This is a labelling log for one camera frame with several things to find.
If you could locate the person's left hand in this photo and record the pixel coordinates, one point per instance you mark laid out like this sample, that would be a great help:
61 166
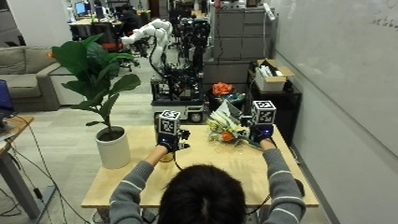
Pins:
170 140

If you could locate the person's right hand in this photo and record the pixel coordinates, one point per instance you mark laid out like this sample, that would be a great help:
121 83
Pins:
261 133

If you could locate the flower bouquet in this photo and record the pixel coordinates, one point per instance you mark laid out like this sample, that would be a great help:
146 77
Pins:
223 128

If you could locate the white marker cube on left glove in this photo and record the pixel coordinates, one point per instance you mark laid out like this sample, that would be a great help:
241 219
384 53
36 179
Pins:
167 122

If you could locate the white marker cube on glove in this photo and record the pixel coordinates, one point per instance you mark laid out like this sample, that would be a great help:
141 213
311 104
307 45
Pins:
263 113
167 122

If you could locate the black robot cart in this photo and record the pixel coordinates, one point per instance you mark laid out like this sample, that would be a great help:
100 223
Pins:
178 87

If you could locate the white cylindrical plant pot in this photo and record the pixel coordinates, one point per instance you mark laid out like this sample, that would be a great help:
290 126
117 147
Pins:
112 149

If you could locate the the person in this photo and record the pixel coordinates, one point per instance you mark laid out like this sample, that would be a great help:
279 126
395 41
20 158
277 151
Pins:
206 193

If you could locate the orange artificial flowers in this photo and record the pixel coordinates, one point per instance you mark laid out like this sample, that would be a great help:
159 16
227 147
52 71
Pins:
222 88

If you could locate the white marker cube on right glove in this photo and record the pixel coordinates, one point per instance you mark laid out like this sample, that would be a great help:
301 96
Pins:
263 113

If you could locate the black side cabinet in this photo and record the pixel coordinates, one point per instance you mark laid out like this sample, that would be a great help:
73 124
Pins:
273 109

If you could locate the open cardboard box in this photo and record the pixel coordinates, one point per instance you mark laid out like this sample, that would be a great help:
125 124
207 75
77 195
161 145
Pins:
271 76

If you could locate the large green leafy plant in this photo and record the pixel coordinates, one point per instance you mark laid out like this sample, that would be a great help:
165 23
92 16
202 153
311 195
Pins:
93 71

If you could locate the grey filing cabinets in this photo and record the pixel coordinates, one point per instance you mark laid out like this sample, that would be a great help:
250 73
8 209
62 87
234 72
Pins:
242 34

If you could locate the wooden side desk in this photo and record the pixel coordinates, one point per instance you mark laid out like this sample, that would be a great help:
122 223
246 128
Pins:
14 161

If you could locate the grey sofa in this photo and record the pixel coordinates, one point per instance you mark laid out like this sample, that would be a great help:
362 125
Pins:
28 77

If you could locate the whiteboard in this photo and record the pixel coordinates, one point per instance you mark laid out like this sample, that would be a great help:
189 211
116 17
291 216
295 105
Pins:
343 68

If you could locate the blue laptop screen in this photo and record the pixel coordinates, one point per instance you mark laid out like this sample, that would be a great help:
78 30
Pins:
4 96

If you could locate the computer monitor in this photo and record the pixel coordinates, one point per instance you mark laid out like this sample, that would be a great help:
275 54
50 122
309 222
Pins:
80 8

